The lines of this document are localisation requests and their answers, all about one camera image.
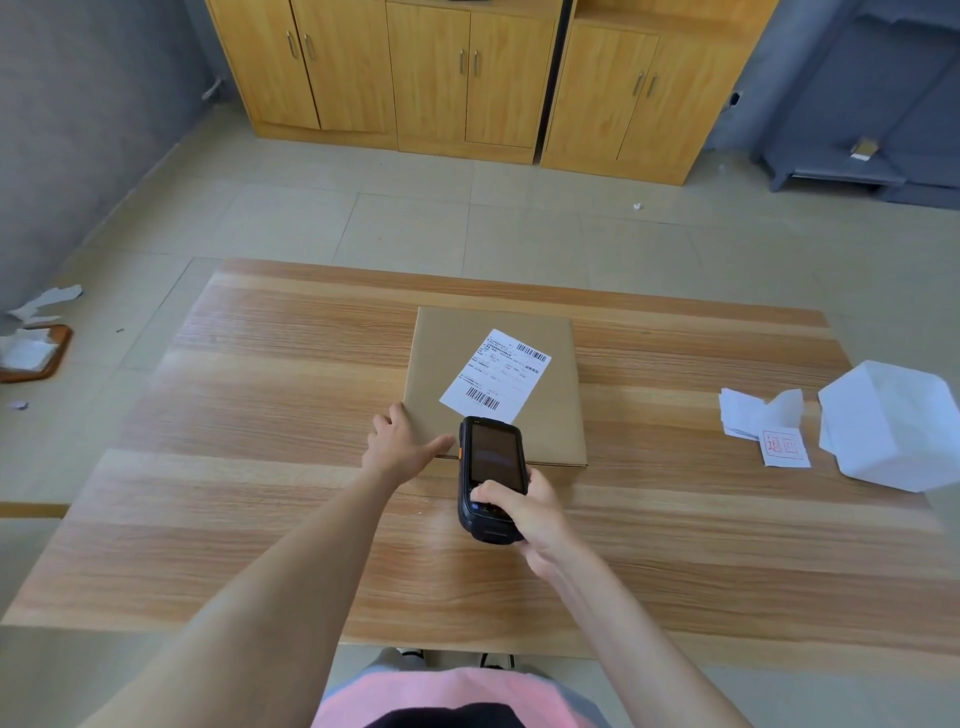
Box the large white folded paper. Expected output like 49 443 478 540
816 360 960 495

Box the black handheld barcode scanner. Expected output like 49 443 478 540
456 416 531 545

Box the person's left hand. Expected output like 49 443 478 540
362 402 456 486

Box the person's right forearm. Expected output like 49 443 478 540
536 543 753 728

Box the crumpled white paper sheet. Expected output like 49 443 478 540
718 387 806 444

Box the brown wooden tray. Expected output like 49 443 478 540
0 323 75 385

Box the wooden two-door cabinet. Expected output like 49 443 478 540
385 0 564 166
204 0 399 152
540 0 782 187

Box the person's left forearm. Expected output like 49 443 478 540
81 466 399 728

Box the white paper in tray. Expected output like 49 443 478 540
0 328 60 374

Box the brown cardboard parcel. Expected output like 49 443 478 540
402 306 589 468

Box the pink shirt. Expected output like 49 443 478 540
310 666 610 728

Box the person's right hand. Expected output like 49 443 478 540
470 466 579 579

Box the white shipping label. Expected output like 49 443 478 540
438 328 553 423

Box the torn white paper scrap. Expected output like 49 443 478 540
6 284 84 324

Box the grey bench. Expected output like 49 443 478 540
751 0 960 212

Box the white paper with red stamp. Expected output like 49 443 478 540
759 426 813 470

